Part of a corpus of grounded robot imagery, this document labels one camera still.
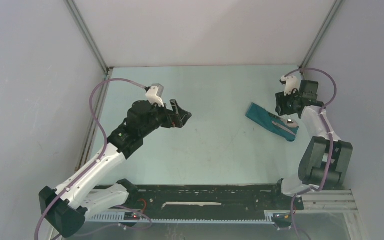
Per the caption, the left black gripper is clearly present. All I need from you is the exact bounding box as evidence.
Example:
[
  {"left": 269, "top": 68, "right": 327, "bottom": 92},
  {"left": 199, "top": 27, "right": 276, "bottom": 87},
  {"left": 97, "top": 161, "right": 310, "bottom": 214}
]
[{"left": 140, "top": 99, "right": 191, "bottom": 138}]

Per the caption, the silver spoon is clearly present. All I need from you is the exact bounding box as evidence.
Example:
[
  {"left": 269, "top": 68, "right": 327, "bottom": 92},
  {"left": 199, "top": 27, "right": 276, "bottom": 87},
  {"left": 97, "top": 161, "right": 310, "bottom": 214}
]
[{"left": 268, "top": 112, "right": 299, "bottom": 129}]

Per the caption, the teal cloth napkin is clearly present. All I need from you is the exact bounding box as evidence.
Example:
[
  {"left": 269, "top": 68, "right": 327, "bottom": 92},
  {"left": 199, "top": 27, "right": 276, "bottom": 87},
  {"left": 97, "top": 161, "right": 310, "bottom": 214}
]
[{"left": 245, "top": 102, "right": 300, "bottom": 142}]

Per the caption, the silver knife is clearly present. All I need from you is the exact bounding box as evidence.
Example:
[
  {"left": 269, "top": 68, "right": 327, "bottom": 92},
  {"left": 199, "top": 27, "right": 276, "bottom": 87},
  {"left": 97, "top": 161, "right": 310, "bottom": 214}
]
[{"left": 272, "top": 121, "right": 299, "bottom": 136}]

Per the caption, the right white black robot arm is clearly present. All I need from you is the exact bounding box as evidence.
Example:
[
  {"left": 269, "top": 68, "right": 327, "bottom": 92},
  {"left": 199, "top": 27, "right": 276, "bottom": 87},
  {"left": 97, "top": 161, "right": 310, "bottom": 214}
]
[{"left": 270, "top": 76, "right": 353, "bottom": 209}]

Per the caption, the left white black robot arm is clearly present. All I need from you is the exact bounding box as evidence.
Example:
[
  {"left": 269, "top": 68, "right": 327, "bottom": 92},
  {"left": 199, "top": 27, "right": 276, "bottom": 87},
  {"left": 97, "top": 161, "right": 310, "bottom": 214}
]
[{"left": 39, "top": 99, "right": 192, "bottom": 238}]

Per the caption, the grey slotted cable duct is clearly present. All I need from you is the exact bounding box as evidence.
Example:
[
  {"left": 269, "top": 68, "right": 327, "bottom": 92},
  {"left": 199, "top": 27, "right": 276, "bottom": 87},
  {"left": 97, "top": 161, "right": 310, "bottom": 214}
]
[{"left": 85, "top": 212, "right": 276, "bottom": 225}]

